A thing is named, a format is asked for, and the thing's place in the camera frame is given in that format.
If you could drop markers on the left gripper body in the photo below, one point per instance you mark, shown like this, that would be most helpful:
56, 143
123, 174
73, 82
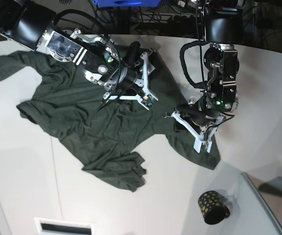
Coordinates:
201, 118

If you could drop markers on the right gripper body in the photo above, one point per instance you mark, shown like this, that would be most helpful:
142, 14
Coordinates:
128, 80

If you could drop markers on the dark green t-shirt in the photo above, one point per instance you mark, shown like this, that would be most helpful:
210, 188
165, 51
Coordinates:
68, 107

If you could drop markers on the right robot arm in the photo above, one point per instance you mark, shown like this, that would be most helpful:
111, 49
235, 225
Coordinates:
33, 25

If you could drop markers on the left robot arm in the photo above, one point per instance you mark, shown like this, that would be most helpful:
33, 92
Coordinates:
219, 25

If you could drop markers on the black mug with gold dots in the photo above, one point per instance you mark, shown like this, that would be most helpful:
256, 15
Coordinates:
212, 207

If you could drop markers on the blue box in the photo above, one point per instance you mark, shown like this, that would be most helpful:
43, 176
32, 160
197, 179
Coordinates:
126, 3

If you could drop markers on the grey tray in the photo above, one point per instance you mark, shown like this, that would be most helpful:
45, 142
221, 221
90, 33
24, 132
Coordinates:
270, 203

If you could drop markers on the white slotted plate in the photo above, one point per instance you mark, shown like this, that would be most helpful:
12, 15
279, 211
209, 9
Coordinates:
63, 227

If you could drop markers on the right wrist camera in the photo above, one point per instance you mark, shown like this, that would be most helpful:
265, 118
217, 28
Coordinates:
148, 100

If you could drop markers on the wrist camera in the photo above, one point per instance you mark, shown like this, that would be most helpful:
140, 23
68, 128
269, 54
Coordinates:
200, 146
148, 100

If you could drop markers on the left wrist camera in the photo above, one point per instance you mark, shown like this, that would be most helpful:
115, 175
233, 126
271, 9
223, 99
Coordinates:
200, 146

